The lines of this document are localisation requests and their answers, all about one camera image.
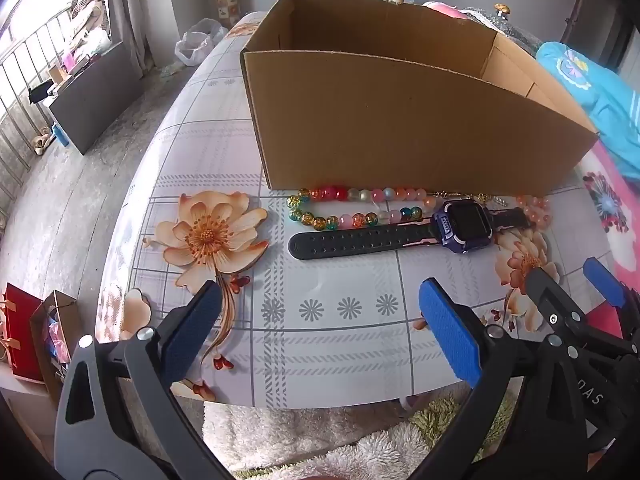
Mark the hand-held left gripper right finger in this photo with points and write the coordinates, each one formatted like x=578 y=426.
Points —
x=452 y=332

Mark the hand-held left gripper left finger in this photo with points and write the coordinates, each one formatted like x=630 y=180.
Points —
x=192 y=332

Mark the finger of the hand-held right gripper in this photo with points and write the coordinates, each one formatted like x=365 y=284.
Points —
x=602 y=280
x=546 y=287

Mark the black and purple smartwatch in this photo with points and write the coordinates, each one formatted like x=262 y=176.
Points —
x=457 y=220

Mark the gold hoop earrings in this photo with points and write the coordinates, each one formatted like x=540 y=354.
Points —
x=445 y=194

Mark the brown cardboard box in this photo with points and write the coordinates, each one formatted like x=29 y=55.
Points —
x=400 y=135

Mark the plaid floral bed sheet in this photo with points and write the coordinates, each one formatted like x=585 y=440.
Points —
x=325 y=360

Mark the white shaggy rug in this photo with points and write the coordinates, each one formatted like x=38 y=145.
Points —
x=280 y=435

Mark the brown paper bag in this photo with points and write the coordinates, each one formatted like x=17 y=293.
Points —
x=42 y=345

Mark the red gift bag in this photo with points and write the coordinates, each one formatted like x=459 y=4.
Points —
x=20 y=335

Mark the blue cartoon blanket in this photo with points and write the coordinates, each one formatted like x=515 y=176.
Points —
x=600 y=95

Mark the pair of beige shoes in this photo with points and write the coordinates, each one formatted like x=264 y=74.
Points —
x=42 y=142

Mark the dark grey cabinet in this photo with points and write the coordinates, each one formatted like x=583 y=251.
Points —
x=95 y=100

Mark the dark green pillow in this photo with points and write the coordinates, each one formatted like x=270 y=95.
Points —
x=520 y=35

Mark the dark wooden door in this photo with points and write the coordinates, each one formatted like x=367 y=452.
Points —
x=600 y=20

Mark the mushroom ornament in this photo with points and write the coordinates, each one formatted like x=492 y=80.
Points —
x=501 y=10

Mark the white plastic bag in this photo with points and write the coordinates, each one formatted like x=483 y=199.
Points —
x=200 y=42

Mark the metal window railing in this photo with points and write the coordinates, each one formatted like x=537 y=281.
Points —
x=20 y=95

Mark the grey curtain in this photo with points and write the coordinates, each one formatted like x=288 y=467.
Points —
x=127 y=15

